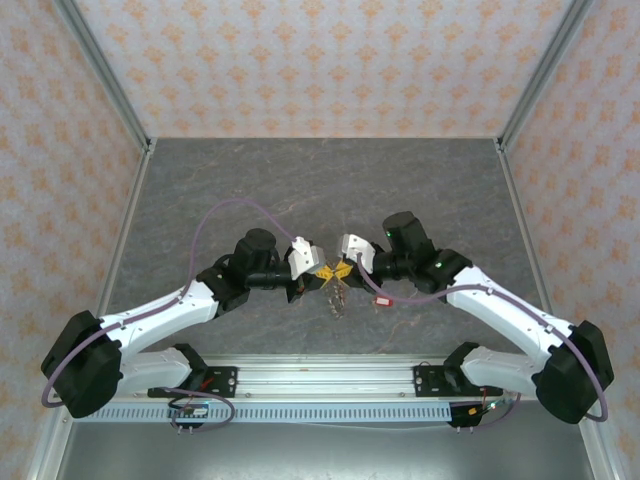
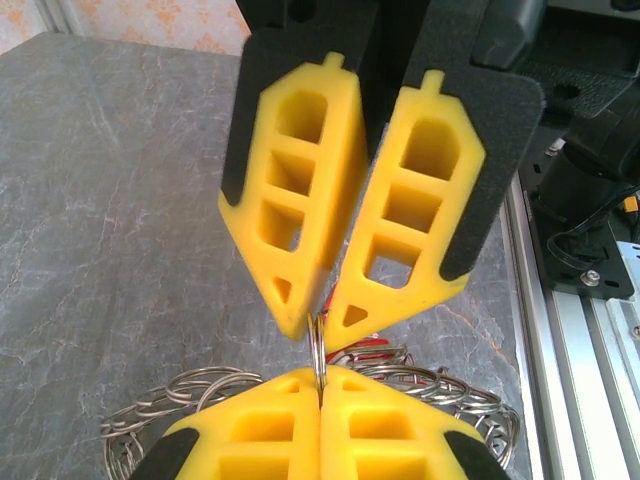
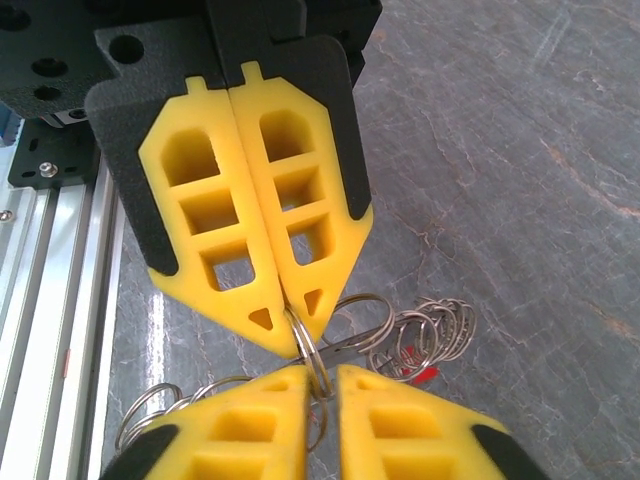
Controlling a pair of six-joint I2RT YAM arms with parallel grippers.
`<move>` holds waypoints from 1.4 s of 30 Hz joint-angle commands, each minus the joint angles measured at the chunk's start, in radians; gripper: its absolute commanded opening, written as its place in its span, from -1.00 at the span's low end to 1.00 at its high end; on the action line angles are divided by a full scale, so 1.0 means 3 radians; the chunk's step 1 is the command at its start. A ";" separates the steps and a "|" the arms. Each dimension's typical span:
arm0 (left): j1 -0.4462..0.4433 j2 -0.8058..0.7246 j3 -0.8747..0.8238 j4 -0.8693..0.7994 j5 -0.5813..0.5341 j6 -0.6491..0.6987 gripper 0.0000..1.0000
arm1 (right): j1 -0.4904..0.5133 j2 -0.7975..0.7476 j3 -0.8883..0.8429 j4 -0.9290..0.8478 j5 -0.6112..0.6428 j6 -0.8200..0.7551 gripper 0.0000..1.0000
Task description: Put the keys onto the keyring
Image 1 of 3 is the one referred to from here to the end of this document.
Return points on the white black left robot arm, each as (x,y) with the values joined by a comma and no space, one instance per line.
(160,315)

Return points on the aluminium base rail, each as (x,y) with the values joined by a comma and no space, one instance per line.
(325,380)

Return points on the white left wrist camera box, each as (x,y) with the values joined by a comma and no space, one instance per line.
(305,257)

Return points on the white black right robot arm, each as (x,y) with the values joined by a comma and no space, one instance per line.
(500,310)

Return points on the red key tag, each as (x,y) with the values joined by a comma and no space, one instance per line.
(383,301)

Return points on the small circuit board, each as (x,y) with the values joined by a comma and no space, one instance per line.
(195,411)
(474,411)

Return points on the grey metal sheet panel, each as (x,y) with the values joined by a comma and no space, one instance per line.
(325,455)

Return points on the aluminium table side rail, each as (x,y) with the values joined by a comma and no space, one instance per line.
(125,235)
(526,235)

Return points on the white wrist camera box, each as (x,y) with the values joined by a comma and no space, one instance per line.
(305,257)
(356,250)

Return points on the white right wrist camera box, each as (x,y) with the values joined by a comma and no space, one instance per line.
(356,250)

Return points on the aluminium frame post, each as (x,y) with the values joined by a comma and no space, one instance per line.
(105,75)
(545,75)

